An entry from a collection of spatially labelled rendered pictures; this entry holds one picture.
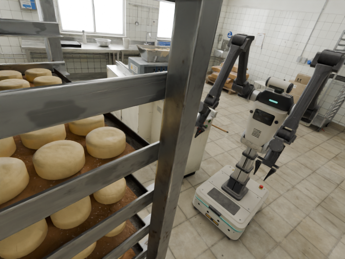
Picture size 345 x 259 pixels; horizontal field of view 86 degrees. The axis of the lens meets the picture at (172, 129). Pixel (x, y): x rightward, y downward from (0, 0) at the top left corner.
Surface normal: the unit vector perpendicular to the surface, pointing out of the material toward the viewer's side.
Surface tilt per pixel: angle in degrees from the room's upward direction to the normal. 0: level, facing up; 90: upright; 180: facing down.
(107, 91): 90
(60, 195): 90
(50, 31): 90
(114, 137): 0
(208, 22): 90
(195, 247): 0
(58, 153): 0
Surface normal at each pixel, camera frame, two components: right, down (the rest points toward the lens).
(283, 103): -0.71, 0.29
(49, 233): 0.13, -0.84
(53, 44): 0.69, 0.45
